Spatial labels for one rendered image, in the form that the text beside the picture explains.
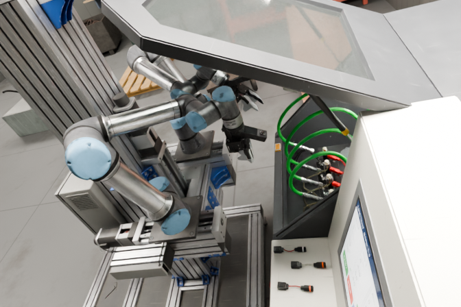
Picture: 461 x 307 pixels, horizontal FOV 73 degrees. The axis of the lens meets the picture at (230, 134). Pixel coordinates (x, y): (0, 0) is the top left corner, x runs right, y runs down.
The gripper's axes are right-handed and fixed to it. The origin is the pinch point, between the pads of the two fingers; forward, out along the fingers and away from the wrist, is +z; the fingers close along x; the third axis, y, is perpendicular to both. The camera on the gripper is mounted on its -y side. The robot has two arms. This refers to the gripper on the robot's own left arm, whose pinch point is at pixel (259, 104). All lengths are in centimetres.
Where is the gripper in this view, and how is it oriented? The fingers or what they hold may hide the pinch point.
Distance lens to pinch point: 142.7
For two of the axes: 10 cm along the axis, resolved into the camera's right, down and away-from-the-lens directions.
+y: -5.0, 6.2, 6.0
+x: -3.7, 4.8, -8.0
